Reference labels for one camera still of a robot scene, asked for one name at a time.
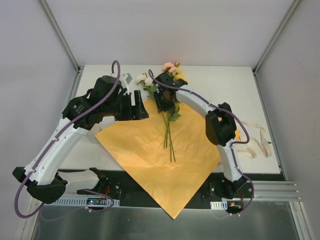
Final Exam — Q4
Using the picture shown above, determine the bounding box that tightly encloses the white flower stem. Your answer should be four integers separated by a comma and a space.
135, 72, 169, 149

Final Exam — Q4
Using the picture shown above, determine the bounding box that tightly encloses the orange wrapping paper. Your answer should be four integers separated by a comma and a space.
95, 99, 220, 219

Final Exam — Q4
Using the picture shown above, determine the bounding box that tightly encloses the cream printed ribbon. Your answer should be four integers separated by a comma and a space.
235, 121, 273, 159

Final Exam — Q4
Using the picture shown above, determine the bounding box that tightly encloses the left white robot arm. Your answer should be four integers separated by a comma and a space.
12, 73, 149, 204

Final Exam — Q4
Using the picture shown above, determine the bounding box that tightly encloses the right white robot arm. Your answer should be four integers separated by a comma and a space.
148, 70, 250, 199

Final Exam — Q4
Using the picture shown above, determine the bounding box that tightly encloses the white ceramic vase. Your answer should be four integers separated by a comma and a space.
90, 124, 102, 137

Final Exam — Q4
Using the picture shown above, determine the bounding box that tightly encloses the peach and yellow flower stem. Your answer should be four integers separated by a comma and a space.
162, 62, 188, 86

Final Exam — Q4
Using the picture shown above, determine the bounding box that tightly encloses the pink rose stem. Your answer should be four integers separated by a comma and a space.
161, 102, 181, 163

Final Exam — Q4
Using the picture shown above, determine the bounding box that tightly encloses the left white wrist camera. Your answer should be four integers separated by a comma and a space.
112, 73, 133, 96

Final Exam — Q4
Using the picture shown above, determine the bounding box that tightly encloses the left aluminium frame post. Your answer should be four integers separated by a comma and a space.
37, 0, 81, 73

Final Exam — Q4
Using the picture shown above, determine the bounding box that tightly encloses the aluminium frame post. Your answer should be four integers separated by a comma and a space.
37, 0, 81, 73
252, 0, 303, 76

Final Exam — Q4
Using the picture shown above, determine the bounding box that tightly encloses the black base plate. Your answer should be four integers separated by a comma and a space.
76, 170, 256, 208

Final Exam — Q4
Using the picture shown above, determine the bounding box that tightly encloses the left white cable duct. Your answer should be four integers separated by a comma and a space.
50, 196, 120, 208

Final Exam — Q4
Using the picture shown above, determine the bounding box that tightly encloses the white cable duct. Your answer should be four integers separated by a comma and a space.
50, 196, 120, 208
210, 201, 228, 211

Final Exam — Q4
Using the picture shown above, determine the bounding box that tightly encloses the right white cable duct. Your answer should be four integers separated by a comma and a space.
210, 201, 228, 211

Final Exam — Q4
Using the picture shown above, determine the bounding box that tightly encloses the right aluminium frame post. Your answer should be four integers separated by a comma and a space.
252, 0, 303, 76

